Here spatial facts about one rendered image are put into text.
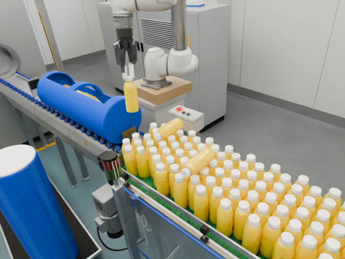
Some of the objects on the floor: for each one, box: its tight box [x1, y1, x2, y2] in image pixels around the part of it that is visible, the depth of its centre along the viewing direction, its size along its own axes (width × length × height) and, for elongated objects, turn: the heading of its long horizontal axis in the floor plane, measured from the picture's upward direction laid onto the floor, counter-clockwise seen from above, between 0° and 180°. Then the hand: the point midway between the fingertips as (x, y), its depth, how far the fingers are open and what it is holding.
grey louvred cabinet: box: [96, 1, 231, 133], centre depth 379 cm, size 54×215×145 cm, turn 48°
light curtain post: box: [34, 0, 66, 77], centre depth 275 cm, size 6×6×170 cm
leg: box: [73, 148, 89, 180], centre depth 261 cm, size 6×6×63 cm
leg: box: [32, 119, 48, 147], centre depth 320 cm, size 6×6×63 cm
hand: (128, 72), depth 128 cm, fingers closed on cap, 4 cm apart
